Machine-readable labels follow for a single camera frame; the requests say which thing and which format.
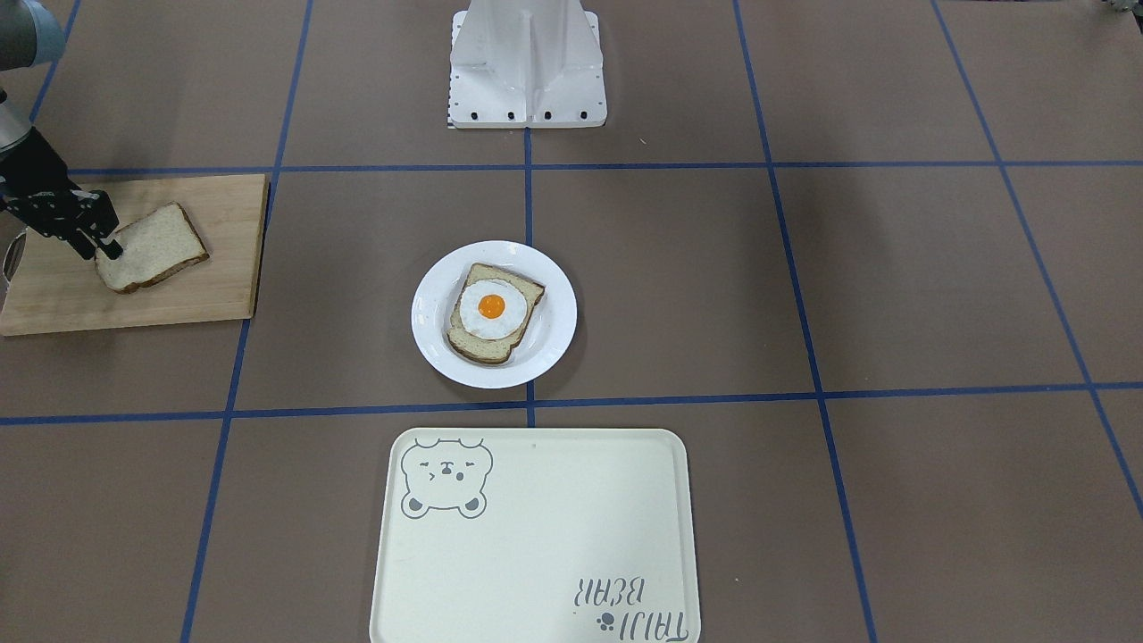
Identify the white round plate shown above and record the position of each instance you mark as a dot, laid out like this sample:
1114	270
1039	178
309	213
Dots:
551	329

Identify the wooden cutting board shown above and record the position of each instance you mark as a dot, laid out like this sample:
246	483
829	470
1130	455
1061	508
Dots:
53	290

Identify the fried egg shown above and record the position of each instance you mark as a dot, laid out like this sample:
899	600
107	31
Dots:
492	309

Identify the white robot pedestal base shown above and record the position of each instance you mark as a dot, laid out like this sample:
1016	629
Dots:
526	64

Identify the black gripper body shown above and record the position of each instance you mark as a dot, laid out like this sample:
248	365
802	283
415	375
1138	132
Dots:
36	171

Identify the bread slice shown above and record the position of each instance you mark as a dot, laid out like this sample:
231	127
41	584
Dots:
154	249
492	352

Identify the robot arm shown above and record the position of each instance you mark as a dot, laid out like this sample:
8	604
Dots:
30	36

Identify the cream bear serving tray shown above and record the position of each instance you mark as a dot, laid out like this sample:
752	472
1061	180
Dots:
537	535

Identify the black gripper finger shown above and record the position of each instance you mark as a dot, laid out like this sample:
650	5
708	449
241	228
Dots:
106	242
81	244

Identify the bread slice under egg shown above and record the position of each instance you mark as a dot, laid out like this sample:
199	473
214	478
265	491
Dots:
492	352

